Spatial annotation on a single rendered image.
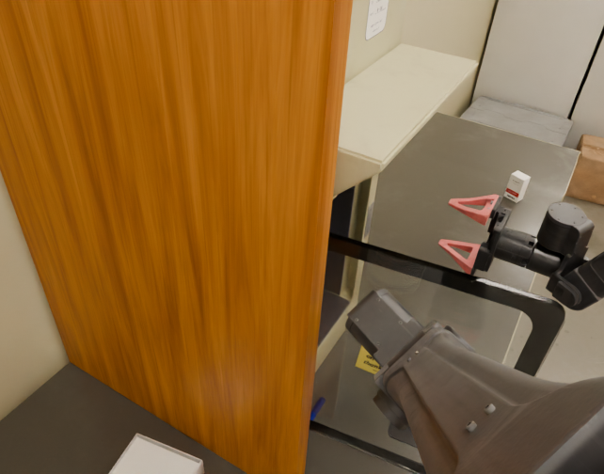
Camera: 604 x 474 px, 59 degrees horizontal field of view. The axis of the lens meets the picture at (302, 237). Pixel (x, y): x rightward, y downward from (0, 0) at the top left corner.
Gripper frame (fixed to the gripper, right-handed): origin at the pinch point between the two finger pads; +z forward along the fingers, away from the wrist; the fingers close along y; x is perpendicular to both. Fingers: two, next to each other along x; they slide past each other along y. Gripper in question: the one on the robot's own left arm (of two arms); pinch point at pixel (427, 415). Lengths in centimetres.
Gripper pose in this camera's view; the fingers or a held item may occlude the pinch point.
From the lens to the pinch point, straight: 69.9
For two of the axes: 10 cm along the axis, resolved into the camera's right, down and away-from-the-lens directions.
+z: 1.6, 4.7, 8.7
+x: 9.0, 2.9, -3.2
